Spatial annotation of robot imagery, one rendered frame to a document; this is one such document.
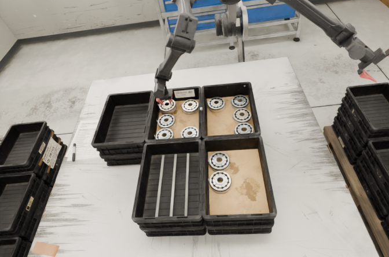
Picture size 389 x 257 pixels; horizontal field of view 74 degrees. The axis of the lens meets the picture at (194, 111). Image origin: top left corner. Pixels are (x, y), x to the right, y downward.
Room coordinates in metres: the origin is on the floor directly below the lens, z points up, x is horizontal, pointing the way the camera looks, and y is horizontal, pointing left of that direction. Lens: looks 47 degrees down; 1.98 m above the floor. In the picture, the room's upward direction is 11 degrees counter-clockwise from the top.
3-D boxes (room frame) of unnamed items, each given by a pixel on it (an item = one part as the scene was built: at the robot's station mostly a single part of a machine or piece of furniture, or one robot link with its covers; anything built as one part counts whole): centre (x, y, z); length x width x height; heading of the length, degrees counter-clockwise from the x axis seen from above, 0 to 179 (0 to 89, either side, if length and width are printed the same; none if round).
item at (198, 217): (0.61, 0.17, 0.92); 0.40 x 0.30 x 0.02; 171
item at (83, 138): (1.14, 0.73, 0.70); 0.33 x 0.23 x 0.01; 173
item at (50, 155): (1.32, 1.19, 0.41); 0.31 x 0.02 x 0.16; 173
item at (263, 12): (2.77, -1.04, 0.60); 0.72 x 0.03 x 0.56; 83
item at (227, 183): (0.57, -0.06, 0.86); 0.10 x 0.10 x 0.01
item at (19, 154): (1.32, 1.34, 0.37); 0.40 x 0.30 x 0.45; 173
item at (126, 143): (1.05, 0.40, 0.92); 0.40 x 0.30 x 0.02; 171
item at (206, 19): (2.87, -0.25, 0.60); 0.72 x 0.03 x 0.56; 83
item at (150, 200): (0.61, 0.17, 0.87); 0.40 x 0.30 x 0.11; 171
